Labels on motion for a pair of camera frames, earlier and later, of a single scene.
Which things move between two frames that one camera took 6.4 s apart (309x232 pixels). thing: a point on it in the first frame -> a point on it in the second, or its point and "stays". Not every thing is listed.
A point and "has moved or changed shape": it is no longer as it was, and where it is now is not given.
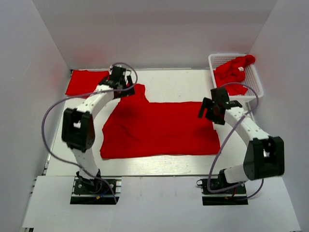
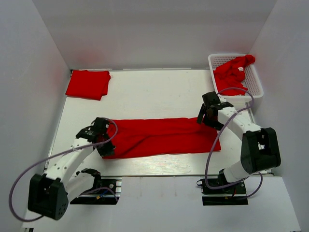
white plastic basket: x=252 y=81 stays
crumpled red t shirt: x=232 y=71 stays
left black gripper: x=127 y=92 -> x=109 y=151
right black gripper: x=207 y=103 -> x=216 y=124
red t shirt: x=136 y=127 has moved or changed shape
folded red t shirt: x=83 y=81 stays
